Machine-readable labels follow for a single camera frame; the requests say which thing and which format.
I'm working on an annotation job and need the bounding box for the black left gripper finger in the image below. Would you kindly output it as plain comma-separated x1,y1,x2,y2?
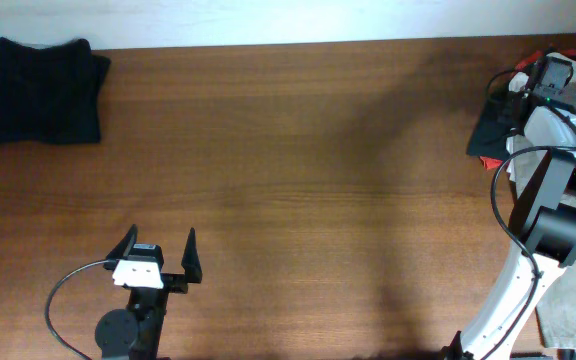
103,224,138,270
181,228,203,284

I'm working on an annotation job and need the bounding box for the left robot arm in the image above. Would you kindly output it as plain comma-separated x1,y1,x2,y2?
95,225,203,360

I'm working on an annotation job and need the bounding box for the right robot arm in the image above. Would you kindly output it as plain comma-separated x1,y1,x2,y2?
439,52,576,359

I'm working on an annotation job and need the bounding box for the white garment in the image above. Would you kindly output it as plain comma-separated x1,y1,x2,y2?
508,54,576,187

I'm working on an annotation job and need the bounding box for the dark green garment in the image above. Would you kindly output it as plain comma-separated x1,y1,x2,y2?
466,100,519,161

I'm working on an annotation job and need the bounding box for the folded black garment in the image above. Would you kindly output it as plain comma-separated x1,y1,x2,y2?
0,37,111,145

